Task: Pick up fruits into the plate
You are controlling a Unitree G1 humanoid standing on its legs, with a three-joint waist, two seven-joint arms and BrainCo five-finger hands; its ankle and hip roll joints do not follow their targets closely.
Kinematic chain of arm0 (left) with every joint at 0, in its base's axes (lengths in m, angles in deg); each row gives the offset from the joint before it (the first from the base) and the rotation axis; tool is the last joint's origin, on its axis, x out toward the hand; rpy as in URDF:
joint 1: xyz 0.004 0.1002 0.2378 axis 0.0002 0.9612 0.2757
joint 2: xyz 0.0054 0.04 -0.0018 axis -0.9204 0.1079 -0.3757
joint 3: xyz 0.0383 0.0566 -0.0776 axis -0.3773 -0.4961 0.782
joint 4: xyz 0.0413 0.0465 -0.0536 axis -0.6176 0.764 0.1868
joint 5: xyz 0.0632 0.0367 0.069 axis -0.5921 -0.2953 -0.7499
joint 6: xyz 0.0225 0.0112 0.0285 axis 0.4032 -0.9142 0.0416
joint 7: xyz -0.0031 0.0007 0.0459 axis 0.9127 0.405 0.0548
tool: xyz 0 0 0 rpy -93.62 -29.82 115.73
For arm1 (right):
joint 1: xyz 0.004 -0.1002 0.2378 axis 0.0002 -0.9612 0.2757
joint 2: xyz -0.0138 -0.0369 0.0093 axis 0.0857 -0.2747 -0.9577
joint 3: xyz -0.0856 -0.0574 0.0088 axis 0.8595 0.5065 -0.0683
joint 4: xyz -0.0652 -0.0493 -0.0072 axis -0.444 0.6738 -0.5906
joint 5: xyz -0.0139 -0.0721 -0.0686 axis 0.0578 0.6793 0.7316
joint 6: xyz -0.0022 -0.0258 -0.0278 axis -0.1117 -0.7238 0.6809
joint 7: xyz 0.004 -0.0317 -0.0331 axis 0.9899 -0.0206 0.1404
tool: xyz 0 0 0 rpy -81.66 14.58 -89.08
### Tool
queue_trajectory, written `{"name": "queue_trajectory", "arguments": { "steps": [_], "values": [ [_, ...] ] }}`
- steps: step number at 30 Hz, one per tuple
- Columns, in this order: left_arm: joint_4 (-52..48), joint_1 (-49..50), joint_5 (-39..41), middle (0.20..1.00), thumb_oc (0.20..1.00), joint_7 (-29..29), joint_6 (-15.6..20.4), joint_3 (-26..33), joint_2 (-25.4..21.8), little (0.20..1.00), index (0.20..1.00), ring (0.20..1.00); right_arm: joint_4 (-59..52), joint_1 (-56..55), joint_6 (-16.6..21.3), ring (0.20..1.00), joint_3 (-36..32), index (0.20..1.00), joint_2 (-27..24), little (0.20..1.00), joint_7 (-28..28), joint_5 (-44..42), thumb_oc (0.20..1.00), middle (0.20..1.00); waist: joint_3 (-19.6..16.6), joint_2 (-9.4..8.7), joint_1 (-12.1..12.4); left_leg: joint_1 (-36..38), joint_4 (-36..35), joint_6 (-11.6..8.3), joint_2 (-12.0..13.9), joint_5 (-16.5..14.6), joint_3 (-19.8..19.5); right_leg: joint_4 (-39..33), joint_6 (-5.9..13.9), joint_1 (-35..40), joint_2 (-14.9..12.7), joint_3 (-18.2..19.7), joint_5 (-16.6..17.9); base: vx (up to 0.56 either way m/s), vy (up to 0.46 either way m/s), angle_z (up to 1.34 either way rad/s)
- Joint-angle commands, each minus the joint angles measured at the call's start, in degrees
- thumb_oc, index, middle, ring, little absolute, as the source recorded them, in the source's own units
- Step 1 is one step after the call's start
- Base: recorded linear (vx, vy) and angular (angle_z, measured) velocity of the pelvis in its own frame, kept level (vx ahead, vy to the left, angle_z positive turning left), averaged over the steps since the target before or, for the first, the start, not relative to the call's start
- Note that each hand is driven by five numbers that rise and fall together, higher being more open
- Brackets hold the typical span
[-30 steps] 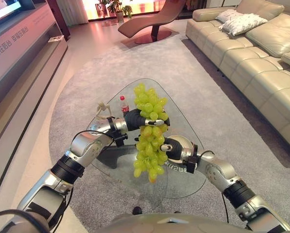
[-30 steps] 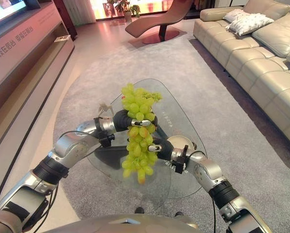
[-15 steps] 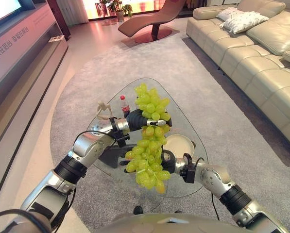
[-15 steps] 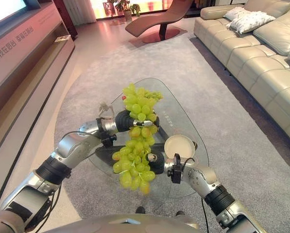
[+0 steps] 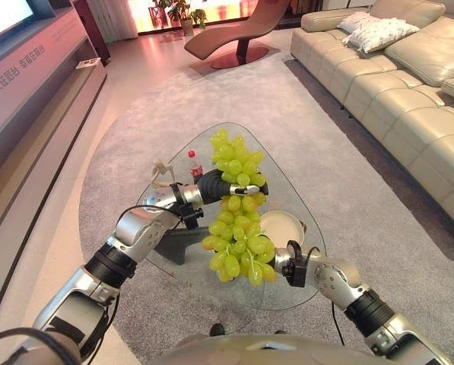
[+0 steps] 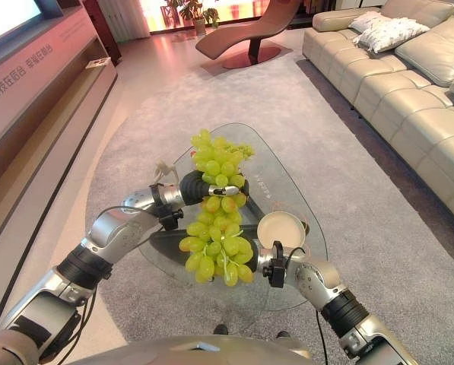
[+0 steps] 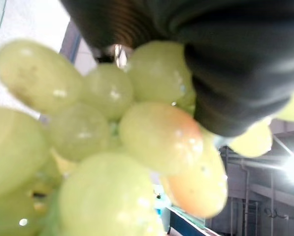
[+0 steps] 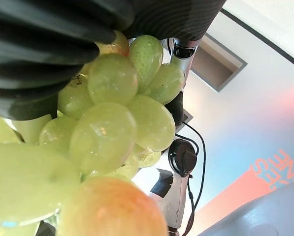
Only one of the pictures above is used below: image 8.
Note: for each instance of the right robot hand black cloth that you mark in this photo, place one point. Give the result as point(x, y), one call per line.
point(50, 37)

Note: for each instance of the green grape bunch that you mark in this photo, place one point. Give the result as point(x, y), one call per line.
point(105, 137)

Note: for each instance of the yellow red fruit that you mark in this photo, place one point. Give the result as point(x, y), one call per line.
point(120, 45)

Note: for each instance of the orange yellow peach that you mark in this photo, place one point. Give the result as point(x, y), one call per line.
point(109, 211)

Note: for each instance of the silver robot limb black joint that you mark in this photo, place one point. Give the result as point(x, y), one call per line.
point(176, 196)

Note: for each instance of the orange lettered sign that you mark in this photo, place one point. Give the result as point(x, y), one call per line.
point(260, 182)

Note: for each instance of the grey recessed frame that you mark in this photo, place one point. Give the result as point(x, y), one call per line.
point(210, 66)

